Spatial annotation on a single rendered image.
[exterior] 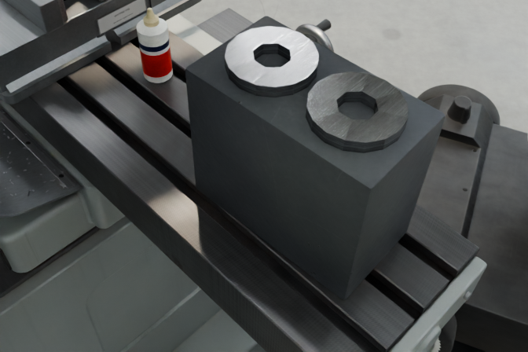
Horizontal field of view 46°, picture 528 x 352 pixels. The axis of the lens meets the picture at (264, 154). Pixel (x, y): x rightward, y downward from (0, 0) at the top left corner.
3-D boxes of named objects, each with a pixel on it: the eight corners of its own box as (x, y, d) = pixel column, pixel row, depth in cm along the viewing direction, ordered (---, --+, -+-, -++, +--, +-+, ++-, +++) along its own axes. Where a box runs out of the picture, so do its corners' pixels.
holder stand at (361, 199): (262, 134, 80) (266, 2, 65) (408, 231, 70) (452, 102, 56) (194, 188, 74) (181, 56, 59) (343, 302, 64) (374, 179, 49)
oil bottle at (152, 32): (160, 60, 89) (152, -6, 81) (178, 75, 87) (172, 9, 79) (137, 74, 87) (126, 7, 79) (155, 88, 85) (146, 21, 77)
